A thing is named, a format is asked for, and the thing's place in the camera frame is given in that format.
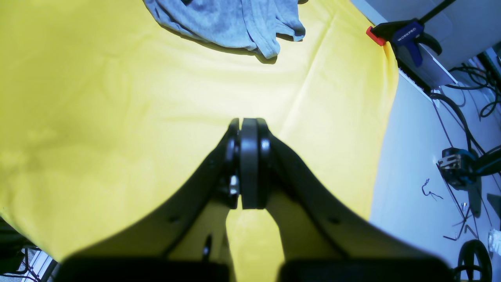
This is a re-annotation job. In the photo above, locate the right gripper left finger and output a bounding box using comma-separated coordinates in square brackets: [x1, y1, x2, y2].
[55, 118, 251, 282]

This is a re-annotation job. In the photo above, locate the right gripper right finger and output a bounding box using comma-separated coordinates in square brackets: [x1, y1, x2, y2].
[250, 118, 453, 282]

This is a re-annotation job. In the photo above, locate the grey t-shirt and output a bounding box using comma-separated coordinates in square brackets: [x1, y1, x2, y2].
[144, 0, 306, 59]

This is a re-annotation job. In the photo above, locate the yellow table cloth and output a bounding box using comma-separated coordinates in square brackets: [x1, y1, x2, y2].
[1, 0, 399, 260]

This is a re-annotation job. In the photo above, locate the blue black bar clamp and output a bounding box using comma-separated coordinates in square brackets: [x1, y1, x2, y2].
[366, 0, 455, 67]

